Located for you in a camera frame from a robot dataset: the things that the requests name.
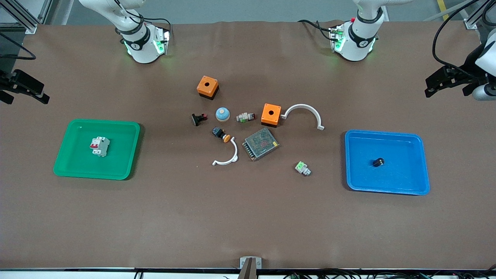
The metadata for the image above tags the orange button box black base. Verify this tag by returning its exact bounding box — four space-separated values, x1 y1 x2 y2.
196 75 220 100
261 103 282 128

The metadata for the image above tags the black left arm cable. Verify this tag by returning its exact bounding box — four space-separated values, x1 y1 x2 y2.
432 0 496 76

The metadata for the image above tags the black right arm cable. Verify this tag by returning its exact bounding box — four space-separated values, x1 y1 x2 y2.
0 33 36 61

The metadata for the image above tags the brown table mat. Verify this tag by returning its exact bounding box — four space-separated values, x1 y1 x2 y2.
0 20 496 270

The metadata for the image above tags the blue plastic tray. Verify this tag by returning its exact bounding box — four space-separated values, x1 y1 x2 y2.
344 129 431 196

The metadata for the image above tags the grey metal edge bracket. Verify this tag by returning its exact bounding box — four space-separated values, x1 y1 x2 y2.
239 257 262 279

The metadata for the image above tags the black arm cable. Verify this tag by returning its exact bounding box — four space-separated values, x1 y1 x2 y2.
432 0 496 76
0 33 36 61

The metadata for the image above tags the black orange-headed push button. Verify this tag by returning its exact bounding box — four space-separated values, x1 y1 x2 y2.
212 126 232 143

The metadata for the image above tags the black left base cable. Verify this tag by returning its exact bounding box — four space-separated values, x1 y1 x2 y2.
298 19 338 41

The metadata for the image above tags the small white semicircular clamp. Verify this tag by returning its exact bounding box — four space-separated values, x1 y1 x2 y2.
212 138 239 166

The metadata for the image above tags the aluminium frame profile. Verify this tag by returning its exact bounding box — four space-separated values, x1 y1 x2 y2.
0 0 53 34
463 0 496 30

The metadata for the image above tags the green white switch module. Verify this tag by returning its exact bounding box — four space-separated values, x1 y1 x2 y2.
294 161 312 177

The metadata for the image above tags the large white semicircular clamp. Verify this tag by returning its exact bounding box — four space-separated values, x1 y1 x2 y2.
280 104 325 131

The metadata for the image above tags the white red circuit breaker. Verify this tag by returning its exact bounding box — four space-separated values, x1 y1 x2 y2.
90 136 111 157

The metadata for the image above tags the green plastic tray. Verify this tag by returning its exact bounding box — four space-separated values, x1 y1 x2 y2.
53 119 141 181

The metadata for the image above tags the metal mesh power supply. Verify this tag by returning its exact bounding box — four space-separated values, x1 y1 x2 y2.
242 127 280 162

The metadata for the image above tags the black right base cable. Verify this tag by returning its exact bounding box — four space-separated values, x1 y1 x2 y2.
112 0 173 43

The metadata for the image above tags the black base cable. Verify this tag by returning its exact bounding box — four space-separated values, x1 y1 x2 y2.
298 19 338 41
112 0 173 43

